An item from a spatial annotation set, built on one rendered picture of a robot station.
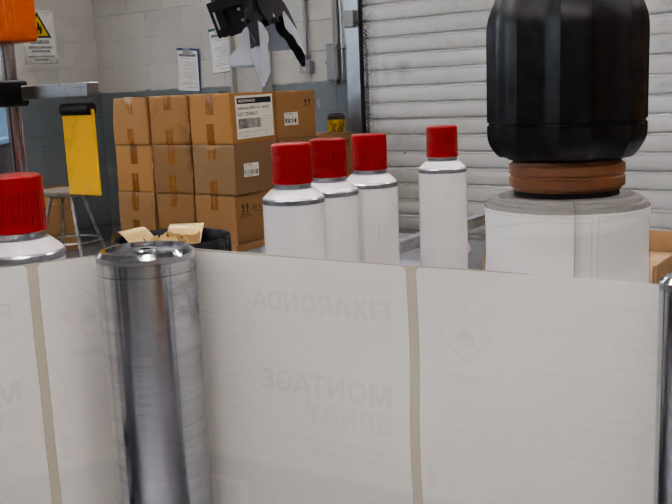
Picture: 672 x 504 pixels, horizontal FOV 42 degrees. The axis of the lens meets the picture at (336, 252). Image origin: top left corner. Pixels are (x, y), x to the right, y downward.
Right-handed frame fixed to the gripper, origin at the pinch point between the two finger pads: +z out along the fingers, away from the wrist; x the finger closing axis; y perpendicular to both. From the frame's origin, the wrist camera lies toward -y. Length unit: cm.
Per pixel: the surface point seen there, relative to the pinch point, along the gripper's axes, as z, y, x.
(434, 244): 18.7, -27.0, 36.1
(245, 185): 62, 166, -248
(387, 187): 9, -29, 47
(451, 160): 11.1, -30.5, 32.7
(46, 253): -1, -22, 82
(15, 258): -1, -21, 84
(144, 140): 27, 219, -258
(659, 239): 48, -42, -28
